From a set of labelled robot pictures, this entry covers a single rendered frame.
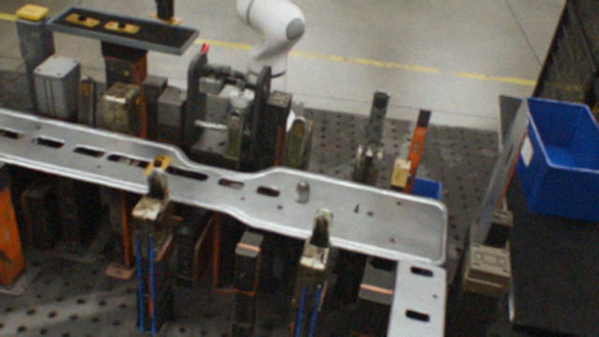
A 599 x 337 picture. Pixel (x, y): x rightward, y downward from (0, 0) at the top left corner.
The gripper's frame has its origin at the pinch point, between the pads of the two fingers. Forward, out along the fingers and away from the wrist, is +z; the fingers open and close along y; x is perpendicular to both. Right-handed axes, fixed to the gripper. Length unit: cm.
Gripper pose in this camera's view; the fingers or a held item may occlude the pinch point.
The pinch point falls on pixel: (165, 8)
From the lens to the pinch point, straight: 169.8
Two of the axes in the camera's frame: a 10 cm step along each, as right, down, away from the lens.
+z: -1.0, 8.0, 5.8
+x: 8.5, 3.8, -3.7
